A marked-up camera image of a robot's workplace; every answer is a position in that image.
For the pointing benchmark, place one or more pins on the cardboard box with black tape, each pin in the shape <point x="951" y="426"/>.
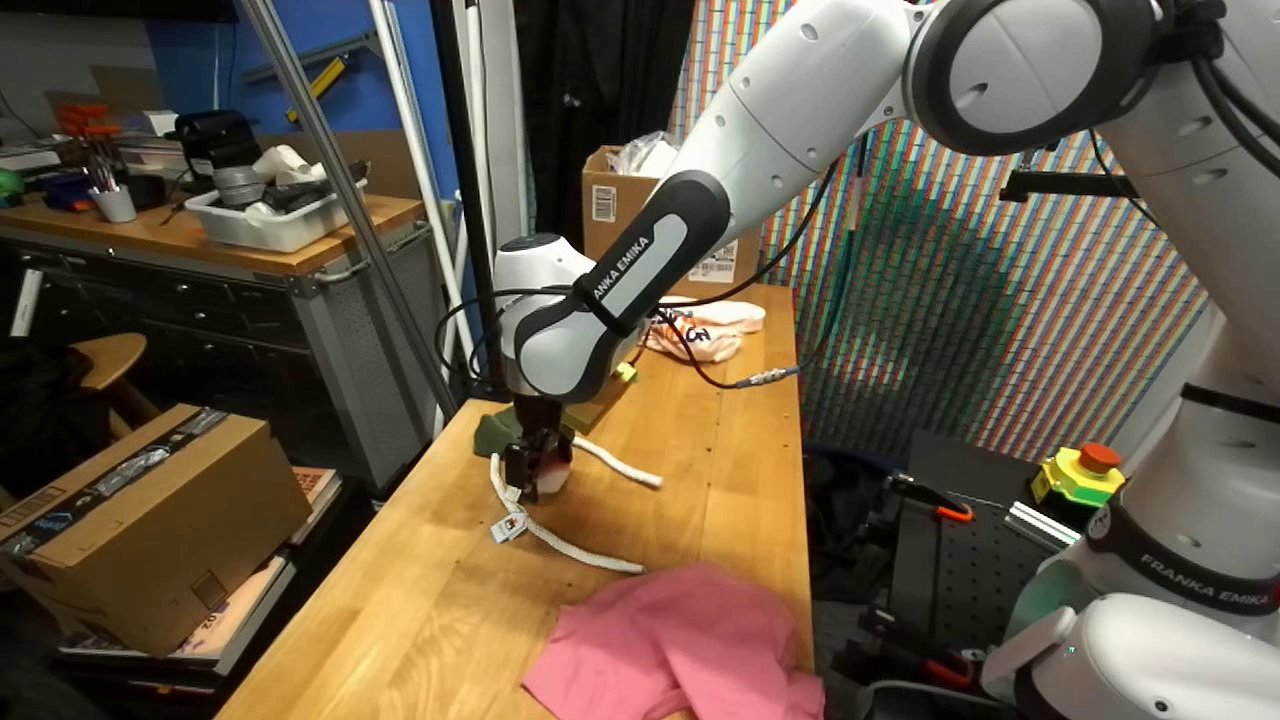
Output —
<point x="145" y="533"/>

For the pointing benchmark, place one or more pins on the yellow red emergency stop button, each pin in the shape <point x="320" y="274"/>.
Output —
<point x="1083" y="477"/>

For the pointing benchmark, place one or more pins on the white moulded part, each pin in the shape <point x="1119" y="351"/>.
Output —
<point x="285" y="161"/>

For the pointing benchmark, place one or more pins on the black control box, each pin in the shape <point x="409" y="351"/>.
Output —
<point x="962" y="574"/>

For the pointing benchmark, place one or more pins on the silver metal pole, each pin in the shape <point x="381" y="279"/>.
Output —
<point x="344" y="202"/>

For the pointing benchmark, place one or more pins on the white plastic sheet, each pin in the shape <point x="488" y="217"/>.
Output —
<point x="654" y="151"/>

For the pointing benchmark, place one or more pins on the black device on bench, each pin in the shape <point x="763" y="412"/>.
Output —
<point x="215" y="133"/>

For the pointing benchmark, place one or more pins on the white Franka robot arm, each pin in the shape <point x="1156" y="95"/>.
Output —
<point x="800" y="83"/>

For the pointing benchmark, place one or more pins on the white cup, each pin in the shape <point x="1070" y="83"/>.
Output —
<point x="114" y="202"/>

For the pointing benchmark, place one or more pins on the black camera mounting bar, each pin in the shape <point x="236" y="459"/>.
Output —
<point x="1066" y="184"/>

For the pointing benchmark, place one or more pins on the white tube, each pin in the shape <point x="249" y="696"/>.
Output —
<point x="400" y="83"/>

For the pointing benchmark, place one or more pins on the white plastic tray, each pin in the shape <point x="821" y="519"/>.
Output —
<point x="267" y="227"/>

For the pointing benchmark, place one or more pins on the black curtain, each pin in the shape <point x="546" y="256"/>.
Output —
<point x="575" y="83"/>

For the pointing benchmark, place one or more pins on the pink cloth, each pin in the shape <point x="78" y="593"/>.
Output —
<point x="680" y="644"/>

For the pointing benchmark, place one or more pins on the wooden stool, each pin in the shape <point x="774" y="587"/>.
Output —
<point x="107" y="357"/>

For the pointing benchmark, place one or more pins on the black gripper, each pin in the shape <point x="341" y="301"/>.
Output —
<point x="546" y="412"/>

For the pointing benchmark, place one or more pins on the black vertical post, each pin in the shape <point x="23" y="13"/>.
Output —
<point x="462" y="202"/>

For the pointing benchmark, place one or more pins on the open cardboard box with label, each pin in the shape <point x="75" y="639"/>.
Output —
<point x="606" y="202"/>

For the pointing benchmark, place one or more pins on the wooden workbench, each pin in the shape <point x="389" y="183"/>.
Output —
<point x="135" y="243"/>

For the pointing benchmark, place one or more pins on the white panel strip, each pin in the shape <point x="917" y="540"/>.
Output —
<point x="501" y="133"/>

